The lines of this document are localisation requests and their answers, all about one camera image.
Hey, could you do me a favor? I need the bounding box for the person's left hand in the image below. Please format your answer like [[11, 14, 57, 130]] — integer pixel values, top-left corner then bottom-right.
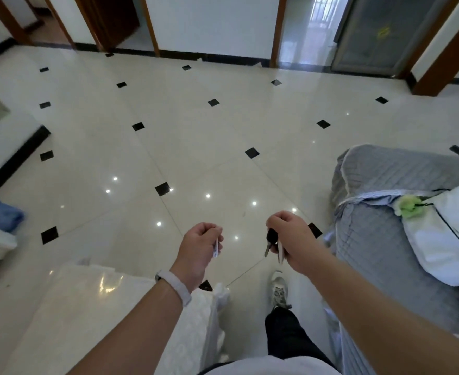
[[170, 222, 224, 294]]

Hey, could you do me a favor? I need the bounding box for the person's right hand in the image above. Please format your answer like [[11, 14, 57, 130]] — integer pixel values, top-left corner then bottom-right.
[[266, 211, 326, 276]]

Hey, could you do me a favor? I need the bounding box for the black key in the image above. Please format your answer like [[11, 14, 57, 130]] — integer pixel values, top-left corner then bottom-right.
[[264, 228, 280, 258]]

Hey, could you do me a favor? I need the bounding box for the person's left forearm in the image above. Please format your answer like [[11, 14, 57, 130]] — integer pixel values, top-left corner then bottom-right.
[[66, 283, 184, 375]]

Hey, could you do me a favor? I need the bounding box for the person's right forearm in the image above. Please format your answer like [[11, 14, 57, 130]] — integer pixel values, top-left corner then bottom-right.
[[300, 250, 459, 375]]

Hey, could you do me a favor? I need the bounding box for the white wristband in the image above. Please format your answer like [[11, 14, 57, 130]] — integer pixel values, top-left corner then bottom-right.
[[155, 270, 192, 307]]

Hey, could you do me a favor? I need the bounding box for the white sneaker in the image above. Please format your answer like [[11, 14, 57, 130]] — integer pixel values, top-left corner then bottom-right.
[[270, 270, 293, 310]]

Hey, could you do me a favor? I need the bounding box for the black trouser leg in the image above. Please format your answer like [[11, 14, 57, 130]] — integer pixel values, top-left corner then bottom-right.
[[265, 307, 338, 368]]

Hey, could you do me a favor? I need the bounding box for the green plush charm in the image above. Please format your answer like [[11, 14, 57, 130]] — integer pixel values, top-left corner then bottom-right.
[[394, 194, 430, 220]]

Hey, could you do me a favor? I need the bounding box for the table with white lace cloth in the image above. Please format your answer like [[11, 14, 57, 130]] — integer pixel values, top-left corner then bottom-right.
[[2, 261, 231, 375]]

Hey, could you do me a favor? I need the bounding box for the white bag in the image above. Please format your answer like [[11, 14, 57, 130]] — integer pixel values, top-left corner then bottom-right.
[[403, 183, 459, 288]]

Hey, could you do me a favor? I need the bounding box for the grey glass sliding door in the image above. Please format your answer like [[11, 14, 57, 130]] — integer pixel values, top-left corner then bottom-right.
[[330, 0, 459, 78]]

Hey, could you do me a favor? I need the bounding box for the brown wooden door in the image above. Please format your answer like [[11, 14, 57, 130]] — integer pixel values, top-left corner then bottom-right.
[[73, 0, 140, 52]]

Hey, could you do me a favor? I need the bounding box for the brown wooden door frame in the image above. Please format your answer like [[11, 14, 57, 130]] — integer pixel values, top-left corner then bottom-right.
[[412, 7, 459, 97], [139, 0, 161, 58], [269, 0, 288, 69]]

